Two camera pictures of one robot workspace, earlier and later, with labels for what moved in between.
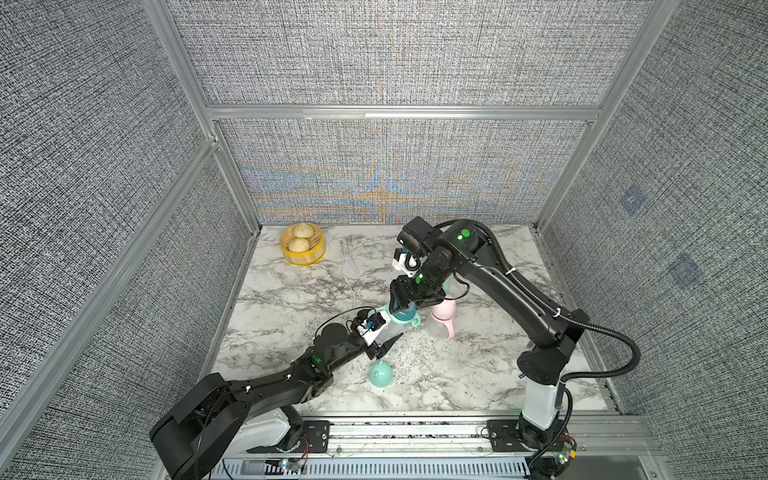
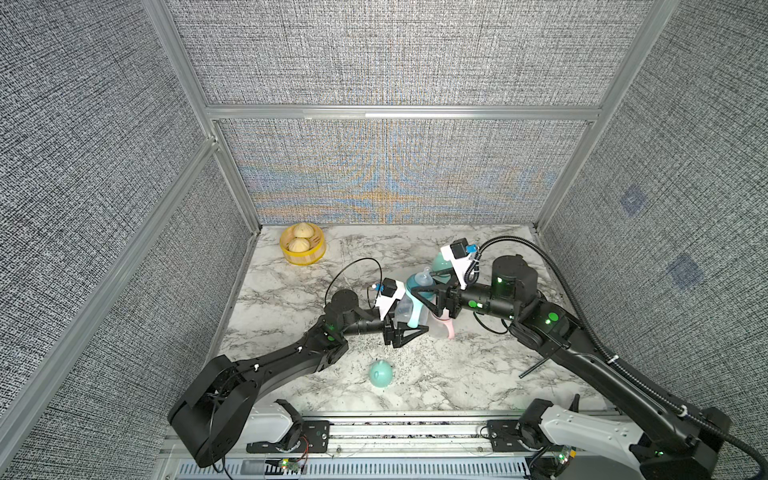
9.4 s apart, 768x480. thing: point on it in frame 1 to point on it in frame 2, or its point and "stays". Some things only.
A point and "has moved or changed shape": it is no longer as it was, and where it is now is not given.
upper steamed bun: x=303 y=230 stays
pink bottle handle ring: x=450 y=325 stays
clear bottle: x=437 y=329 stays
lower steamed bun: x=299 y=245 stays
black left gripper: x=372 y=351 to x=394 y=336
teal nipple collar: x=402 y=315 has moved or changed shape
